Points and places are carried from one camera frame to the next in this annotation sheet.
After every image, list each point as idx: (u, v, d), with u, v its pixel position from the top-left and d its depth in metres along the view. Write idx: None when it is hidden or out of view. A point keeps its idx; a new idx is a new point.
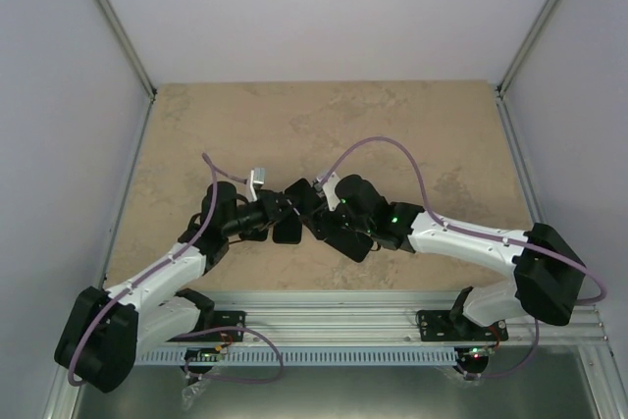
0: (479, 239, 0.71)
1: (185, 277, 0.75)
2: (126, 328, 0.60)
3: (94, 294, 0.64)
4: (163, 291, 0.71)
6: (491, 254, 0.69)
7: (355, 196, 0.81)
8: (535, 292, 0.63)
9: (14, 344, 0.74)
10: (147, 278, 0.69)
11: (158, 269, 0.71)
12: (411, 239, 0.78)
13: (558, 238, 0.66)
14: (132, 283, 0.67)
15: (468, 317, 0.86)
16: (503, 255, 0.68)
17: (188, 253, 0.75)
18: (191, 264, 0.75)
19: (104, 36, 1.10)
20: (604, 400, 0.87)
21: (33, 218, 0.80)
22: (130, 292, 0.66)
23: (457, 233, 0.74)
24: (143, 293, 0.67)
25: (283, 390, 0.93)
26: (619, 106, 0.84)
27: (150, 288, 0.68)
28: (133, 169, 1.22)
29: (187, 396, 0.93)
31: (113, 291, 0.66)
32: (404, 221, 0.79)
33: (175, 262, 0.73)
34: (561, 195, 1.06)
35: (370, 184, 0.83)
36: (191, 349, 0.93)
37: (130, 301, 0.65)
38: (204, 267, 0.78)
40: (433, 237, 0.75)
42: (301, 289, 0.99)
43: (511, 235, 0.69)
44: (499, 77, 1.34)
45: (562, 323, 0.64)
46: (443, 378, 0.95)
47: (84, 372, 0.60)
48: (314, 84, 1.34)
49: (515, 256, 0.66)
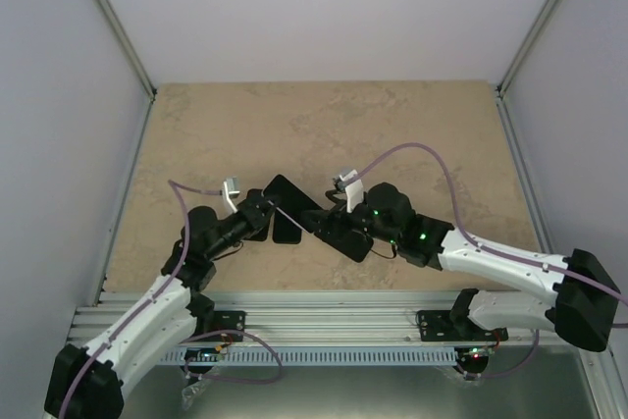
0: (516, 262, 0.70)
1: (170, 312, 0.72)
2: (105, 387, 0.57)
3: (73, 351, 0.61)
4: (146, 335, 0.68)
6: (530, 281, 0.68)
7: (391, 211, 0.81)
8: (575, 321, 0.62)
9: (13, 345, 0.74)
10: (127, 325, 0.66)
11: (138, 312, 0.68)
12: (440, 258, 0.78)
13: (598, 267, 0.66)
14: (111, 335, 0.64)
15: (471, 319, 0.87)
16: (543, 282, 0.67)
17: (169, 288, 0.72)
18: (174, 300, 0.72)
19: (104, 36, 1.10)
20: (603, 401, 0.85)
21: (32, 219, 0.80)
22: (109, 347, 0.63)
23: (492, 254, 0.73)
24: (123, 344, 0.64)
25: (283, 390, 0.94)
26: (619, 106, 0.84)
27: (129, 338, 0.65)
28: (133, 169, 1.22)
29: (187, 396, 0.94)
31: (90, 346, 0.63)
32: (433, 238, 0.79)
33: (156, 301, 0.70)
34: (561, 195, 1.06)
35: (407, 199, 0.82)
36: (191, 349, 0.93)
37: (107, 357, 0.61)
38: (189, 297, 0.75)
40: (464, 257, 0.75)
42: (301, 289, 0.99)
43: (551, 262, 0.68)
44: (499, 77, 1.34)
45: (599, 349, 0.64)
46: (443, 378, 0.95)
47: None
48: (314, 84, 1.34)
49: (557, 284, 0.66)
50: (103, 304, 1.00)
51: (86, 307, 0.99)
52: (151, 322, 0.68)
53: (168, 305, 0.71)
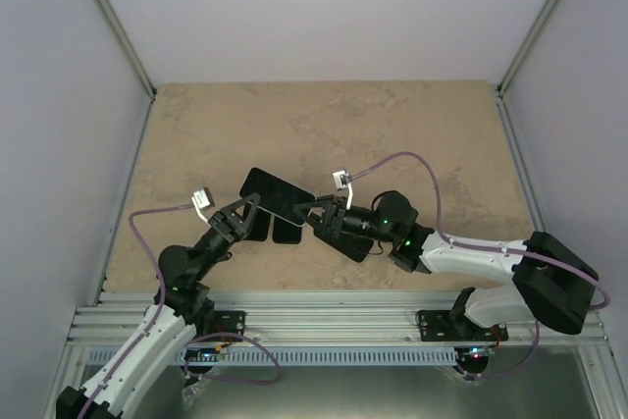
0: (481, 251, 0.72)
1: (165, 342, 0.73)
2: None
3: (72, 393, 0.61)
4: (141, 370, 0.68)
6: (494, 266, 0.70)
7: (400, 222, 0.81)
8: (541, 302, 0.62)
9: (13, 346, 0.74)
10: (122, 362, 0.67)
11: (131, 348, 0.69)
12: (422, 260, 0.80)
13: (557, 245, 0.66)
14: (106, 374, 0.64)
15: (468, 317, 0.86)
16: (503, 265, 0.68)
17: (160, 316, 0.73)
18: (167, 332, 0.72)
19: (104, 37, 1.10)
20: (603, 400, 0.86)
21: (33, 220, 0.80)
22: (105, 388, 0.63)
23: (463, 247, 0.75)
24: (119, 384, 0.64)
25: (282, 391, 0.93)
26: (618, 107, 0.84)
27: (124, 376, 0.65)
28: (133, 169, 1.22)
29: (187, 396, 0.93)
31: (88, 387, 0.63)
32: (417, 243, 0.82)
33: (149, 335, 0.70)
34: (561, 195, 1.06)
35: (417, 214, 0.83)
36: (191, 349, 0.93)
37: (104, 398, 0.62)
38: (183, 325, 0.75)
40: (441, 255, 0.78)
42: (301, 289, 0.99)
43: (510, 245, 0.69)
44: (499, 77, 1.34)
45: (574, 330, 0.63)
46: (443, 378, 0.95)
47: None
48: (314, 84, 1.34)
49: (515, 265, 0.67)
50: (103, 304, 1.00)
51: (86, 307, 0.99)
52: (145, 355, 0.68)
53: (160, 337, 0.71)
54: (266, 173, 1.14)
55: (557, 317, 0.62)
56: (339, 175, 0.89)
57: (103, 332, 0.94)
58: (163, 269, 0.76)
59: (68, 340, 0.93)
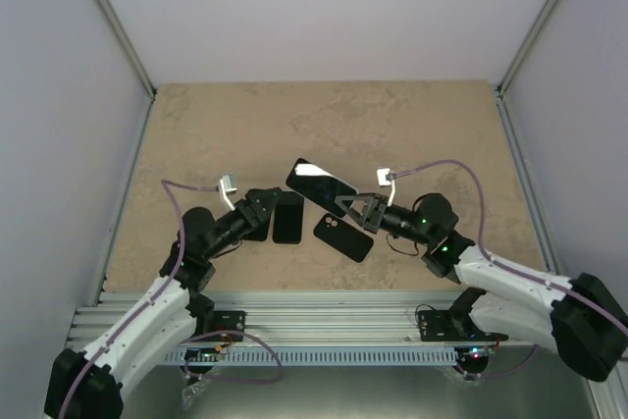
0: (521, 278, 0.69)
1: (169, 314, 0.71)
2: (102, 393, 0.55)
3: (71, 355, 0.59)
4: (143, 338, 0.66)
6: (531, 296, 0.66)
7: (439, 225, 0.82)
8: (572, 341, 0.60)
9: (13, 347, 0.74)
10: (125, 328, 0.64)
11: (135, 316, 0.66)
12: (456, 269, 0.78)
13: (603, 291, 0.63)
14: (108, 339, 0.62)
15: (472, 319, 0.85)
16: (543, 297, 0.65)
17: (168, 288, 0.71)
18: (173, 302, 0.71)
19: (104, 37, 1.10)
20: (604, 401, 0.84)
21: (33, 220, 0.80)
22: (107, 351, 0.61)
23: (502, 270, 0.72)
24: (121, 349, 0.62)
25: (283, 390, 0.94)
26: (618, 107, 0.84)
27: (128, 340, 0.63)
28: (133, 168, 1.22)
29: (187, 396, 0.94)
31: (88, 350, 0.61)
32: (455, 252, 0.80)
33: (154, 304, 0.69)
34: (561, 195, 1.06)
35: (457, 220, 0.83)
36: (191, 349, 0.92)
37: (106, 362, 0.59)
38: (187, 298, 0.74)
40: (477, 271, 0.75)
42: (301, 289, 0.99)
43: (554, 280, 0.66)
44: (499, 77, 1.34)
45: (599, 377, 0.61)
46: (443, 378, 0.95)
47: None
48: (314, 84, 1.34)
49: (555, 300, 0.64)
50: (103, 304, 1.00)
51: (86, 307, 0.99)
52: (149, 324, 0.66)
53: (166, 307, 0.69)
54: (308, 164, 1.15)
55: (586, 360, 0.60)
56: (384, 172, 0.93)
57: (103, 332, 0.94)
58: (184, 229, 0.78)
59: (68, 340, 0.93)
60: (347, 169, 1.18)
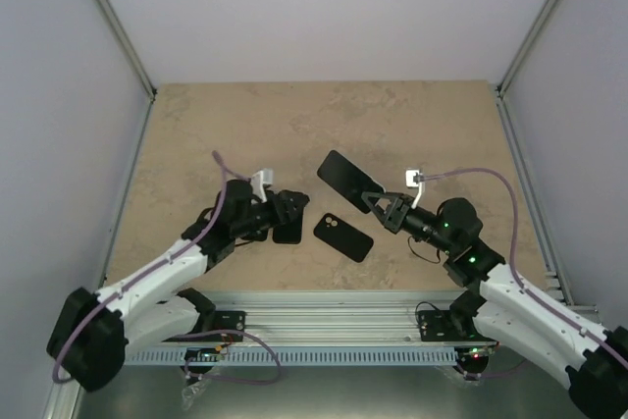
0: (554, 316, 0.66)
1: (183, 277, 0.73)
2: (109, 337, 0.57)
3: (84, 296, 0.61)
4: (157, 292, 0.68)
6: (561, 338, 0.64)
7: (461, 230, 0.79)
8: (596, 391, 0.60)
9: (12, 347, 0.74)
10: (140, 279, 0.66)
11: (153, 270, 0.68)
12: (481, 285, 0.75)
13: None
14: (124, 286, 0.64)
15: (475, 325, 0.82)
16: (574, 343, 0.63)
17: (190, 251, 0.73)
18: (190, 265, 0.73)
19: (104, 38, 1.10)
20: None
21: (33, 220, 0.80)
22: (121, 297, 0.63)
23: (535, 301, 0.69)
24: (133, 298, 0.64)
25: (283, 391, 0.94)
26: (619, 107, 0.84)
27: (141, 291, 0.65)
28: (133, 168, 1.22)
29: (187, 396, 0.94)
31: (102, 294, 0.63)
32: (482, 265, 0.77)
33: (173, 263, 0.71)
34: (561, 195, 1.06)
35: (481, 226, 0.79)
36: (191, 349, 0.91)
37: (118, 308, 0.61)
38: (203, 266, 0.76)
40: (505, 293, 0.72)
42: (300, 289, 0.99)
43: (591, 329, 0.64)
44: (499, 77, 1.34)
45: None
46: (443, 378, 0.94)
47: (72, 370, 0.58)
48: (314, 84, 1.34)
49: (588, 350, 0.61)
50: None
51: None
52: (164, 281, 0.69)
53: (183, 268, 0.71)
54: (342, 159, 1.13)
55: (601, 406, 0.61)
56: (411, 174, 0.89)
57: None
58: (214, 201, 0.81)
59: None
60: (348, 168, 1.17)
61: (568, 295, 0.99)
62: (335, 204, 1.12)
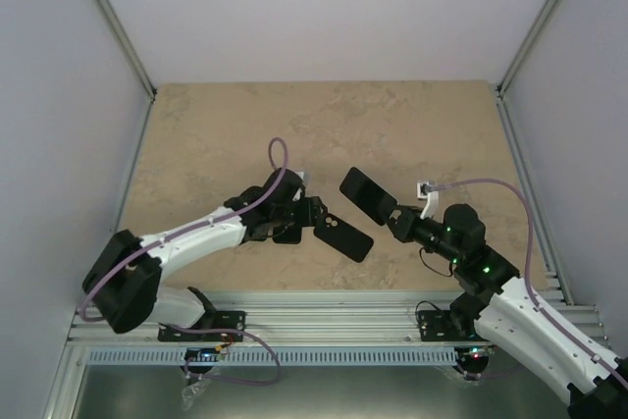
0: (567, 339, 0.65)
1: (222, 241, 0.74)
2: (145, 281, 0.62)
3: (128, 238, 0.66)
4: (194, 250, 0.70)
6: (573, 362, 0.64)
7: (462, 233, 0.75)
8: None
9: (12, 346, 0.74)
10: (183, 234, 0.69)
11: (195, 228, 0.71)
12: (493, 297, 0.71)
13: None
14: (166, 235, 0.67)
15: (476, 325, 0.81)
16: (586, 370, 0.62)
17: (231, 220, 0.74)
18: (230, 232, 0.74)
19: (105, 37, 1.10)
20: None
21: (33, 220, 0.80)
22: (162, 246, 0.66)
23: (549, 321, 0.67)
24: (174, 250, 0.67)
25: (283, 390, 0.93)
26: (619, 106, 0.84)
27: (182, 245, 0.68)
28: (133, 168, 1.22)
29: (187, 396, 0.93)
31: (145, 239, 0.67)
32: (495, 276, 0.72)
33: (214, 226, 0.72)
34: (561, 195, 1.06)
35: (485, 228, 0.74)
36: (191, 349, 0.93)
37: (158, 255, 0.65)
38: (240, 235, 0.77)
40: (518, 310, 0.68)
42: (300, 289, 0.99)
43: (602, 355, 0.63)
44: (499, 77, 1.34)
45: None
46: (443, 378, 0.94)
47: (104, 307, 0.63)
48: (314, 84, 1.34)
49: (601, 379, 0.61)
50: None
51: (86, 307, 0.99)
52: (204, 240, 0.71)
53: (223, 233, 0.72)
54: (364, 179, 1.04)
55: None
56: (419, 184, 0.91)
57: (103, 331, 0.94)
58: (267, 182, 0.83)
59: (68, 340, 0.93)
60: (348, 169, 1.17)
61: (568, 294, 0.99)
62: (335, 204, 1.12)
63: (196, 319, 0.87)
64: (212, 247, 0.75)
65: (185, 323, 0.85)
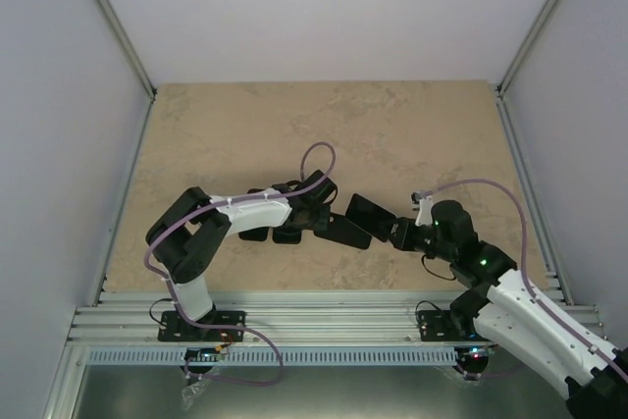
0: (563, 330, 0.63)
1: (271, 217, 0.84)
2: (214, 231, 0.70)
3: (197, 196, 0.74)
4: (249, 220, 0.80)
6: (570, 352, 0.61)
7: (449, 222, 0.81)
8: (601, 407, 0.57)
9: (13, 345, 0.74)
10: (244, 201, 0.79)
11: (253, 199, 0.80)
12: (490, 289, 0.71)
13: None
14: (233, 199, 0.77)
15: (474, 324, 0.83)
16: (583, 360, 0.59)
17: (282, 200, 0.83)
18: (279, 209, 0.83)
19: (104, 37, 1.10)
20: None
21: (32, 219, 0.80)
22: (229, 206, 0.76)
23: (546, 313, 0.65)
24: (237, 212, 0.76)
25: (283, 390, 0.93)
26: (619, 105, 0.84)
27: (243, 210, 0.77)
28: (133, 168, 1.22)
29: (187, 396, 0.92)
31: (214, 198, 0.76)
32: (491, 267, 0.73)
33: (268, 201, 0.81)
34: (561, 194, 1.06)
35: (468, 218, 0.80)
36: (191, 349, 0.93)
37: (226, 213, 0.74)
38: (284, 217, 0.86)
40: (515, 301, 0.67)
42: (300, 289, 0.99)
43: (601, 345, 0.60)
44: (499, 77, 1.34)
45: None
46: (443, 378, 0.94)
47: (166, 255, 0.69)
48: (314, 84, 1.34)
49: (597, 369, 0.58)
50: (103, 304, 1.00)
51: (86, 307, 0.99)
52: (260, 210, 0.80)
53: (275, 208, 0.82)
54: (365, 203, 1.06)
55: None
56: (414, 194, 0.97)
57: (103, 331, 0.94)
58: (309, 179, 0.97)
59: (68, 340, 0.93)
60: (348, 169, 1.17)
61: (568, 295, 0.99)
62: (335, 204, 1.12)
63: (203, 313, 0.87)
64: (261, 222, 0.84)
65: (192, 313, 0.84)
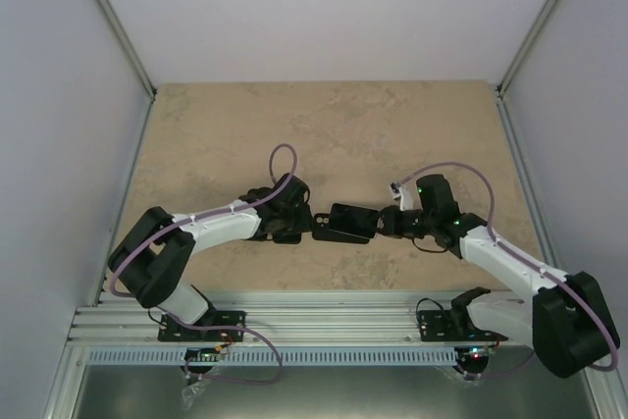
0: (519, 262, 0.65)
1: (238, 232, 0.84)
2: (181, 251, 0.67)
3: (159, 215, 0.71)
4: (216, 235, 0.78)
6: (522, 280, 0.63)
7: (431, 191, 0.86)
8: (549, 328, 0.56)
9: (12, 344, 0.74)
10: (207, 218, 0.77)
11: (217, 215, 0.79)
12: (461, 243, 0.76)
13: (599, 295, 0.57)
14: (194, 216, 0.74)
15: (469, 315, 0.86)
16: (531, 283, 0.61)
17: (248, 211, 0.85)
18: (245, 221, 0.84)
19: (105, 38, 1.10)
20: (603, 396, 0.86)
21: (32, 218, 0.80)
22: (191, 223, 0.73)
23: (504, 251, 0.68)
24: (202, 229, 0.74)
25: (282, 390, 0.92)
26: (619, 105, 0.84)
27: (208, 226, 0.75)
28: (133, 168, 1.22)
29: (187, 396, 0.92)
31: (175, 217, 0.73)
32: (463, 225, 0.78)
33: (234, 214, 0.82)
34: (560, 194, 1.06)
35: (446, 186, 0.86)
36: (191, 349, 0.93)
37: (189, 231, 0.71)
38: (254, 228, 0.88)
40: (480, 247, 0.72)
42: (300, 289, 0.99)
43: (551, 270, 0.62)
44: (499, 77, 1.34)
45: (561, 372, 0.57)
46: (443, 378, 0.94)
47: (130, 281, 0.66)
48: (314, 84, 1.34)
49: (544, 287, 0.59)
50: (103, 304, 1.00)
51: (86, 306, 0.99)
52: (225, 225, 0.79)
53: (240, 222, 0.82)
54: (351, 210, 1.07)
55: (553, 350, 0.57)
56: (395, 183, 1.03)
57: (103, 331, 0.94)
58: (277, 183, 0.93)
59: (68, 340, 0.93)
60: (348, 169, 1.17)
61: None
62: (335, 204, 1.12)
63: (200, 316, 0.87)
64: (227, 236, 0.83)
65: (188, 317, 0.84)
